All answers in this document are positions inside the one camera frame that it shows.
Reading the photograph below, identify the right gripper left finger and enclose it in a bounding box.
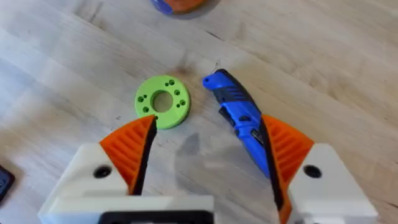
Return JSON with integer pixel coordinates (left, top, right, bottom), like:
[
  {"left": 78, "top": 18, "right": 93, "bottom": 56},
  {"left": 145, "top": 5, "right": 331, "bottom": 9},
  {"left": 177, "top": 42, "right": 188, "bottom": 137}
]
[{"left": 37, "top": 114, "right": 158, "bottom": 219}]

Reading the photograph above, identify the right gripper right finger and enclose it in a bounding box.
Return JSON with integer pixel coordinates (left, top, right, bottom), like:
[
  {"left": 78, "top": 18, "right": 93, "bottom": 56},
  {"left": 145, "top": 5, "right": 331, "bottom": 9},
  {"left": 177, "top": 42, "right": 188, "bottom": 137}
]
[{"left": 260, "top": 113, "right": 379, "bottom": 224}]

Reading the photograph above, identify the blue electric screwdriver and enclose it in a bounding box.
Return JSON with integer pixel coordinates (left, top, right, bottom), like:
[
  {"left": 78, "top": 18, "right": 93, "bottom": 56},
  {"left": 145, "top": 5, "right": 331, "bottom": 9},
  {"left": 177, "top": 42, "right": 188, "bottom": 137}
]
[{"left": 202, "top": 68, "right": 271, "bottom": 179}]

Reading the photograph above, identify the green disc with holes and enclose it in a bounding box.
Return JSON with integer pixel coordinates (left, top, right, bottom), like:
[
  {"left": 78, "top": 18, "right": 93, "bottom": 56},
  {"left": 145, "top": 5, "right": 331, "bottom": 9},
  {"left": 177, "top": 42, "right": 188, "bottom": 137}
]
[{"left": 134, "top": 74, "right": 191, "bottom": 130}]

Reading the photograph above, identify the black flat object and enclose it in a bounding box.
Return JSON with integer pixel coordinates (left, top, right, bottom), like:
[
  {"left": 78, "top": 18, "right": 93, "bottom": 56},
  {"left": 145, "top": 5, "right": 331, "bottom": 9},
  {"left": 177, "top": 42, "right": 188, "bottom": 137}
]
[{"left": 0, "top": 164, "right": 16, "bottom": 203}]

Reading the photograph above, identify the tub of small toys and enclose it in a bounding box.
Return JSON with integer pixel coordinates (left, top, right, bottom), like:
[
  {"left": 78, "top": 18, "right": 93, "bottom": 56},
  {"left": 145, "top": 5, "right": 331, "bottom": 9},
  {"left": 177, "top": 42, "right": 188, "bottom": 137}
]
[{"left": 150, "top": 0, "right": 208, "bottom": 16}]

